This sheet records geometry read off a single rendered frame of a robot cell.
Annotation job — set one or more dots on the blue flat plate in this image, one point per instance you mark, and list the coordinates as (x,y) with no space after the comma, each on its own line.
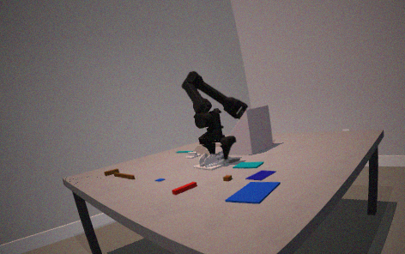
(254,192)

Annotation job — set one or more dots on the orange rectangular bar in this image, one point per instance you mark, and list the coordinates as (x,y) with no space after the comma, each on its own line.
(111,172)

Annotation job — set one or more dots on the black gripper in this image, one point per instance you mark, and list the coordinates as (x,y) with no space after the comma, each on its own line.
(226,142)

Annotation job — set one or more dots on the red rectangular bar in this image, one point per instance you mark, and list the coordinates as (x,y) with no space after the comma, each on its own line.
(184,188)

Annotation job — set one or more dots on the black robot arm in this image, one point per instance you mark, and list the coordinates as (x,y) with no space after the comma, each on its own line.
(204,118)

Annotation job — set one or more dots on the small orange-brown block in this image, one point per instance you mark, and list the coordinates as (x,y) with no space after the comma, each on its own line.
(227,178)

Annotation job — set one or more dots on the orange-brown thin bar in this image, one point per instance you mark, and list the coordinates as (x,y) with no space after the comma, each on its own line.
(123,175)

